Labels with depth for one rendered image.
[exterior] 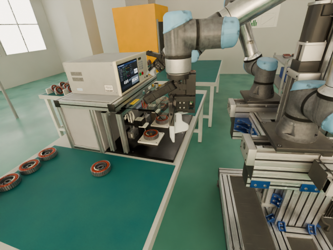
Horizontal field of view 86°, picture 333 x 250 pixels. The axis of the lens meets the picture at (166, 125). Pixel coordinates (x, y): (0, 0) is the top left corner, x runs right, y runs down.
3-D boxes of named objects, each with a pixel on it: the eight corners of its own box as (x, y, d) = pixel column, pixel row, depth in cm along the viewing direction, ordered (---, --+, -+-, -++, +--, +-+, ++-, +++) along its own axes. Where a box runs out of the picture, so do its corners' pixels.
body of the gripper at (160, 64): (159, 73, 123) (170, 60, 117) (149, 64, 122) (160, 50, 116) (162, 71, 130) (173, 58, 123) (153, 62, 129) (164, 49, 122)
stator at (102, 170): (104, 161, 114) (102, 156, 112) (115, 168, 107) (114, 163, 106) (87, 172, 106) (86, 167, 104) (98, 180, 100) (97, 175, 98)
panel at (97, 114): (145, 110, 176) (141, 80, 161) (105, 150, 121) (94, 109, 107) (143, 110, 176) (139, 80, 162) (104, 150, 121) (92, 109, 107)
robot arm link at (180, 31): (196, 8, 42) (160, 11, 42) (196, 58, 47) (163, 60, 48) (193, 11, 49) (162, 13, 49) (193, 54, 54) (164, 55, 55)
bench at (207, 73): (219, 92, 441) (222, 59, 405) (213, 129, 287) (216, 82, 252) (176, 90, 473) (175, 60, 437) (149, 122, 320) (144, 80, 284)
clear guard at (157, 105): (174, 104, 123) (174, 95, 120) (163, 120, 103) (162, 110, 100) (132, 101, 133) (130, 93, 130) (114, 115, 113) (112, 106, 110)
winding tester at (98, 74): (148, 78, 147) (145, 51, 138) (122, 95, 111) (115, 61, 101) (108, 77, 159) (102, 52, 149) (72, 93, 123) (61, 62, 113)
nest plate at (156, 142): (164, 134, 135) (164, 132, 134) (157, 145, 123) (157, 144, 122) (146, 132, 139) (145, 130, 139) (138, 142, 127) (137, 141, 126)
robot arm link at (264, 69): (259, 83, 110) (263, 60, 104) (249, 78, 122) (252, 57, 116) (278, 82, 110) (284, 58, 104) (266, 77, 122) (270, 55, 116)
